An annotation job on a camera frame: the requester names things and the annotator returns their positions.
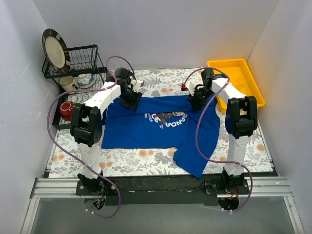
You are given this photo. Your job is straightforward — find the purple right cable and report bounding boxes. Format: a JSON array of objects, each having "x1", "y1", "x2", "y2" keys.
[{"x1": 182, "y1": 67, "x2": 254, "y2": 214}]

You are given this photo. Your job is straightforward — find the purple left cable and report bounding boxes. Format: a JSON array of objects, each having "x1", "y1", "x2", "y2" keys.
[{"x1": 46, "y1": 56, "x2": 137, "y2": 218}]

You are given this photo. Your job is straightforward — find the aluminium frame rail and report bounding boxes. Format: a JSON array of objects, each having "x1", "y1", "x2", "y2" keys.
[{"x1": 22, "y1": 176, "x2": 305, "y2": 234}]

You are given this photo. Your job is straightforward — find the beige ceramic mug purple inside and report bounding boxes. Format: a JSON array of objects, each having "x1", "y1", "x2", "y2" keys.
[{"x1": 114, "y1": 67, "x2": 128, "y2": 78}]

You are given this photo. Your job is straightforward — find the yellow plastic bin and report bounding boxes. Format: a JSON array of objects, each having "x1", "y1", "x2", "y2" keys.
[{"x1": 207, "y1": 58, "x2": 266, "y2": 109}]

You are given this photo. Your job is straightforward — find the black wire dish rack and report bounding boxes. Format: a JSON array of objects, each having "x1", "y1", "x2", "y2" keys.
[{"x1": 42, "y1": 44, "x2": 107, "y2": 130}]

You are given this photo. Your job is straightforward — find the blue white teapot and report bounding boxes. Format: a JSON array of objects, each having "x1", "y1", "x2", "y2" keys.
[{"x1": 77, "y1": 74, "x2": 95, "y2": 89}]

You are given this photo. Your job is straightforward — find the blue printed t shirt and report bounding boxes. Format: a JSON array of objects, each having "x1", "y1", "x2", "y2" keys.
[{"x1": 101, "y1": 96, "x2": 220, "y2": 178}]

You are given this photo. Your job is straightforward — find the red cup in rack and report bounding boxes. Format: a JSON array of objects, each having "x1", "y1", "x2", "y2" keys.
[{"x1": 59, "y1": 101, "x2": 74, "y2": 121}]

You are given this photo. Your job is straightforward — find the dark rimmed cream plate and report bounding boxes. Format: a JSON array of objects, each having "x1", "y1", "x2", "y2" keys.
[{"x1": 42, "y1": 28, "x2": 71, "y2": 74}]

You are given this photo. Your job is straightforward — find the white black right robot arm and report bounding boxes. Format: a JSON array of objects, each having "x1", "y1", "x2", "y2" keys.
[{"x1": 181, "y1": 67, "x2": 258, "y2": 194}]

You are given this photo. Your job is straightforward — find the purple cable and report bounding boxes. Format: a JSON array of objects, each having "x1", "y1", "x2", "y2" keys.
[
  {"x1": 46, "y1": 56, "x2": 137, "y2": 218},
  {"x1": 182, "y1": 67, "x2": 254, "y2": 214}
]

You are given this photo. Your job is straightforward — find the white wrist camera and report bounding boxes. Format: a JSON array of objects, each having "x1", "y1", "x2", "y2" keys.
[
  {"x1": 131, "y1": 79, "x2": 144, "y2": 92},
  {"x1": 181, "y1": 81, "x2": 195, "y2": 96}
]

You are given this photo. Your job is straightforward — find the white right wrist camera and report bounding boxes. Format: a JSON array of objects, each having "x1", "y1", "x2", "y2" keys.
[{"x1": 181, "y1": 81, "x2": 195, "y2": 96}]

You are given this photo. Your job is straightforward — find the cream mug in rack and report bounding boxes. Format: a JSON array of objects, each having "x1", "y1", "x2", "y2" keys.
[{"x1": 59, "y1": 76, "x2": 79, "y2": 94}]

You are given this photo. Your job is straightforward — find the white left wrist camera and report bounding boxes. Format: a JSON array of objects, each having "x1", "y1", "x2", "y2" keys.
[{"x1": 131, "y1": 79, "x2": 144, "y2": 92}]

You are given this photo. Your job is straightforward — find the floral patterned table mat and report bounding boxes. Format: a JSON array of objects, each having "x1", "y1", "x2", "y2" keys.
[{"x1": 46, "y1": 68, "x2": 274, "y2": 178}]

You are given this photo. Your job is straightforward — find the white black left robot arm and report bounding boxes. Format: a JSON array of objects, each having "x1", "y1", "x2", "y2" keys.
[{"x1": 70, "y1": 67, "x2": 143, "y2": 195}]

